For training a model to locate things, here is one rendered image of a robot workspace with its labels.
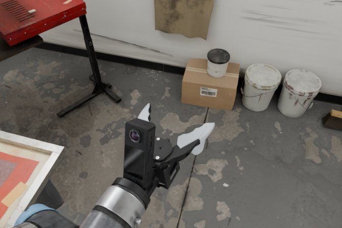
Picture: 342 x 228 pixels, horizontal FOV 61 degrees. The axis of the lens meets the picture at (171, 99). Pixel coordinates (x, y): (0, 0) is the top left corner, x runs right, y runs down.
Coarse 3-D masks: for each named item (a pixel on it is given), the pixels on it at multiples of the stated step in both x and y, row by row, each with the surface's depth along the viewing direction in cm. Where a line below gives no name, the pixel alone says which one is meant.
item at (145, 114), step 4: (148, 104) 63; (144, 108) 62; (148, 108) 61; (140, 112) 61; (144, 112) 60; (148, 112) 60; (140, 116) 60; (144, 116) 60; (148, 116) 59; (148, 120) 59
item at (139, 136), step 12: (132, 120) 47; (144, 120) 48; (132, 132) 46; (144, 132) 46; (132, 144) 47; (144, 144) 46; (132, 156) 48; (144, 156) 47; (132, 168) 49; (144, 168) 47; (132, 180) 49; (144, 180) 48
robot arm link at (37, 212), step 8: (32, 208) 55; (40, 208) 56; (48, 208) 56; (24, 216) 54; (32, 216) 54; (40, 216) 54; (48, 216) 54; (56, 216) 55; (16, 224) 53; (24, 224) 49; (32, 224) 50; (40, 224) 51; (48, 224) 52; (56, 224) 53; (64, 224) 53; (72, 224) 54
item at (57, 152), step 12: (0, 132) 142; (12, 144) 141; (24, 144) 137; (36, 144) 137; (48, 144) 137; (60, 156) 134; (48, 168) 128; (36, 180) 124; (36, 192) 121; (24, 204) 117; (12, 216) 114
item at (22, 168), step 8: (0, 152) 138; (0, 160) 135; (8, 160) 135; (16, 160) 135; (24, 160) 135; (32, 160) 135; (0, 168) 132; (8, 168) 132; (16, 168) 132; (24, 168) 132; (32, 168) 132; (0, 176) 130; (8, 176) 130; (16, 176) 130; (24, 176) 130; (0, 184) 127; (8, 184) 127; (16, 184) 127; (0, 192) 124; (8, 192) 124; (0, 200) 122
